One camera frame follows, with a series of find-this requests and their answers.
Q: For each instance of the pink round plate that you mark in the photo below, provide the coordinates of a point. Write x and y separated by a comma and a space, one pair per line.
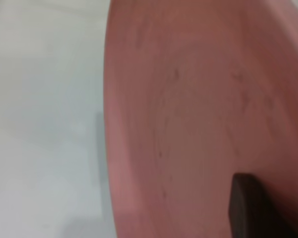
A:
188, 111

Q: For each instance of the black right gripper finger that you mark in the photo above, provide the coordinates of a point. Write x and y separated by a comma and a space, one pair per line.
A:
253, 210

